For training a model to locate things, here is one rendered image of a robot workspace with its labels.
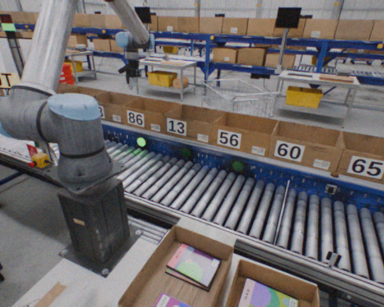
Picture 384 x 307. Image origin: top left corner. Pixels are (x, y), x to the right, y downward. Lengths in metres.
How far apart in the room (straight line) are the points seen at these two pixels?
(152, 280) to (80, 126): 0.65
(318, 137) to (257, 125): 0.42
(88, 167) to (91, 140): 0.10
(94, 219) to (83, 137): 0.31
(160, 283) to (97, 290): 0.24
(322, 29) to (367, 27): 0.75
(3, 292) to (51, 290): 1.14
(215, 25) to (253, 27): 0.90
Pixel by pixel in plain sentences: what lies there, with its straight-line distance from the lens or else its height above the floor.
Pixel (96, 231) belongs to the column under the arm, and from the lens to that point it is 1.05.
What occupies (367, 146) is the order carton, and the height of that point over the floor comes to 0.98.
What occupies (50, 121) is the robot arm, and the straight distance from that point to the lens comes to 0.90.
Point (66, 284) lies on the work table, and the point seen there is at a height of 0.75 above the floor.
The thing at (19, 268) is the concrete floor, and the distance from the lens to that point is 2.40.
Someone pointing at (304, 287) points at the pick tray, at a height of 0.82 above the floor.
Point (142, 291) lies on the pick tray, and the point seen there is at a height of 0.76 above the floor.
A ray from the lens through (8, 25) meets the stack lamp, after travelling 1.68.
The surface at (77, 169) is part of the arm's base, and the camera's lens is 0.93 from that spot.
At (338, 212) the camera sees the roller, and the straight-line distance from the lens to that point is 1.60.
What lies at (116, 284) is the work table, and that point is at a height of 0.75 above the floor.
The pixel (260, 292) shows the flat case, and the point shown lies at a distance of 1.05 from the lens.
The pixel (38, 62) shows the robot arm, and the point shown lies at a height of 1.52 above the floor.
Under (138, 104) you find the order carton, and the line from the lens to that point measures 2.22.
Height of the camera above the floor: 1.67
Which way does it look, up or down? 28 degrees down
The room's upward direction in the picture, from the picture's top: 2 degrees clockwise
